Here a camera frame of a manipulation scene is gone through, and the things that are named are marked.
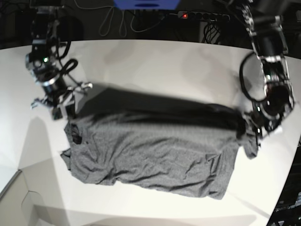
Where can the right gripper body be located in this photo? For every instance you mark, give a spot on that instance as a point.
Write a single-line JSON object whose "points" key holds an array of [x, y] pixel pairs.
{"points": [[60, 98]]}

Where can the blue box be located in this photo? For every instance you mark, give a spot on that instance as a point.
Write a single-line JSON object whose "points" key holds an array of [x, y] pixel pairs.
{"points": [[146, 4]]}

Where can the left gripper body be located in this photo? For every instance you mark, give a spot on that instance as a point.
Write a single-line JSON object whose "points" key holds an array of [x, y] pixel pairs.
{"points": [[259, 126]]}

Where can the grey t-shirt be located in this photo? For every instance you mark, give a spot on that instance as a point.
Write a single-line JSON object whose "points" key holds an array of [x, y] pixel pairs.
{"points": [[167, 144]]}

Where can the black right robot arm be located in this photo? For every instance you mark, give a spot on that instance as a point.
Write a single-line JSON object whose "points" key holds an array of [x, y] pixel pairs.
{"points": [[44, 62]]}

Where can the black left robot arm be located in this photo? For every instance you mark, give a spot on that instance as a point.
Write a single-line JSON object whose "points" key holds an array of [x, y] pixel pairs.
{"points": [[263, 22]]}

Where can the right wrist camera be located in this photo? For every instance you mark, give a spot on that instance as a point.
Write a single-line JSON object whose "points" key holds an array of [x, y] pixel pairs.
{"points": [[56, 113]]}

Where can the white power strip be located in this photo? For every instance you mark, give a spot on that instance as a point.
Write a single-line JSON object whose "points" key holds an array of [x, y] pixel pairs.
{"points": [[203, 16]]}

